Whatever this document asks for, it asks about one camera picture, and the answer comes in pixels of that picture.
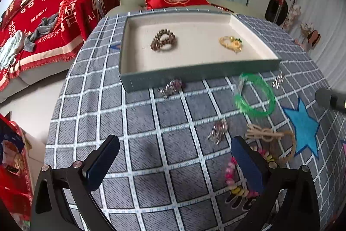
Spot silver rhinestone hair clip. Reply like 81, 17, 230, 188
272, 74, 284, 90

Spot pink yellow beaded bracelet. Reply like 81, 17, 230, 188
224, 147, 275, 211

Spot brown braided rope bracelet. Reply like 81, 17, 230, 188
245, 124, 297, 165

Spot green translucent bangle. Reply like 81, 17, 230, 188
234, 73, 276, 118

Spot silver crystal hair pin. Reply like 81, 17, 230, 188
208, 119, 228, 145

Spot yellow cord bracelet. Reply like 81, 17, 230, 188
219, 35, 243, 53

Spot brown spiral hair tie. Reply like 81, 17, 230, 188
150, 28, 177, 52

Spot teal jewelry tray box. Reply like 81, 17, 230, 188
119, 11, 281, 92

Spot red gift bag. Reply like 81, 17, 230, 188
1, 116, 33, 230

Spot pink slippers on rack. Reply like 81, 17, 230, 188
294, 22, 321, 52

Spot white blue clothing pile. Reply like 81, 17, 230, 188
0, 31, 25, 70

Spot grey cloth on sofa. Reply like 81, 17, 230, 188
24, 13, 59, 52

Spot red sofa blanket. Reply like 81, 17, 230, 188
1, 0, 120, 93

